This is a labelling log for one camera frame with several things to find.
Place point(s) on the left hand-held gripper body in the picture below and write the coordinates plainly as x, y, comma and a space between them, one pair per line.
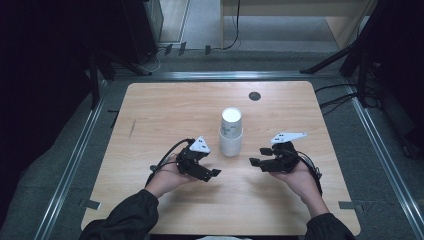
190, 161

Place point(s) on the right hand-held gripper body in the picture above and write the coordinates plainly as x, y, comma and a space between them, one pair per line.
283, 160

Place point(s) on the stack of white paper cups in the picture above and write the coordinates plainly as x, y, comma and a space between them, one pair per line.
230, 146

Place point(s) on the person's left hand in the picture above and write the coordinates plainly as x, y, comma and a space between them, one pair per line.
166, 180

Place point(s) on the person's right hand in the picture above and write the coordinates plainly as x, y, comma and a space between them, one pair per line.
305, 185

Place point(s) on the round black table grommet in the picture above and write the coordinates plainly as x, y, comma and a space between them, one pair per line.
254, 96

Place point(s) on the black metal stand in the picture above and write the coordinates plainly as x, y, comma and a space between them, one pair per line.
95, 80

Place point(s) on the black tripod stand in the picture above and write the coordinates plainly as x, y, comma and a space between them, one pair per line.
353, 50

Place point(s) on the black cabinet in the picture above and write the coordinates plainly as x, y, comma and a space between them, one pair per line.
141, 30

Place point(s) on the light wooden furniture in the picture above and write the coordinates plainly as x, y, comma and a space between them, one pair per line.
346, 23

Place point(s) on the dark curtain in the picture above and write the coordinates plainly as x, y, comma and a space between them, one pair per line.
40, 83

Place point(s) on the aluminium floor rail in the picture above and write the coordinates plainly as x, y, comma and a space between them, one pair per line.
71, 170
226, 75
386, 150

